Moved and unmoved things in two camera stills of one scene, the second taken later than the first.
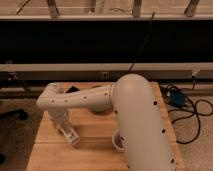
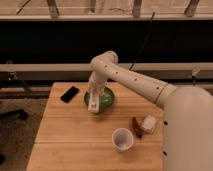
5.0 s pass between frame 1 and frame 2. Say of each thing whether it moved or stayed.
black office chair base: stayed
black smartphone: stayed
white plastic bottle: moved
